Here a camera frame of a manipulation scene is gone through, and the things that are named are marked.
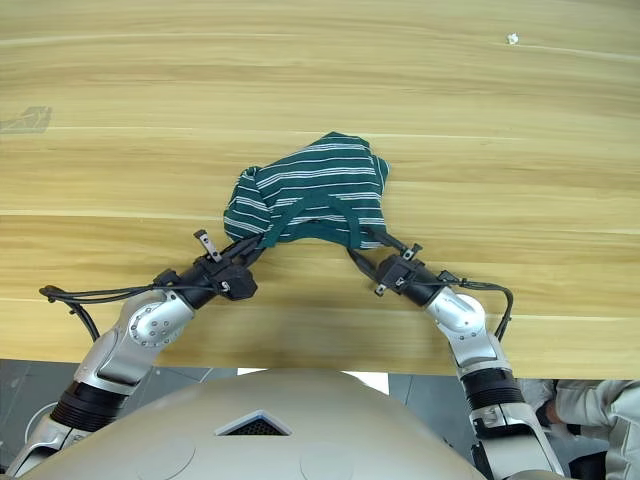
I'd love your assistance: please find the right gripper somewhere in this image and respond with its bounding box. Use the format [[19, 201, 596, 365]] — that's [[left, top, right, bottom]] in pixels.
[[347, 227, 444, 307]]

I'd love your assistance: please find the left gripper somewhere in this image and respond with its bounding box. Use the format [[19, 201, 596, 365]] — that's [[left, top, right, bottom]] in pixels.
[[177, 229, 267, 310]]

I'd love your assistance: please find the green striped T-shirt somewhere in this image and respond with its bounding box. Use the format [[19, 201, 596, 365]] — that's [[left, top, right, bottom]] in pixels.
[[222, 130, 394, 251]]

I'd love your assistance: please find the robot body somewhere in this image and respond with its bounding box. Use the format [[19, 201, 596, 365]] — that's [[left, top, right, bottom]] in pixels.
[[29, 368, 489, 480]]

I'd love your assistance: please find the person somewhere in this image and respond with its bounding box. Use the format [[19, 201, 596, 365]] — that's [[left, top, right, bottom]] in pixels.
[[519, 378, 640, 480]]

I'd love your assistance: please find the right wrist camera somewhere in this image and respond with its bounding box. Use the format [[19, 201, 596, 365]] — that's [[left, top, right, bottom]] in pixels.
[[380, 255, 426, 294]]

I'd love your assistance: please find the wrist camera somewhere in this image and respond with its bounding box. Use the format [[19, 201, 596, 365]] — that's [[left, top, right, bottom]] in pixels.
[[380, 255, 426, 294], [218, 266, 259, 302]]

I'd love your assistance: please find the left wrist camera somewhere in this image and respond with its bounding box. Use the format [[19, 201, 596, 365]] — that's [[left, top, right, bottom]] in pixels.
[[218, 266, 259, 302]]

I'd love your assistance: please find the black cable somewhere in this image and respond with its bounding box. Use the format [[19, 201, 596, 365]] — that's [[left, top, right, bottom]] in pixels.
[[38, 269, 224, 344], [438, 270, 516, 344]]

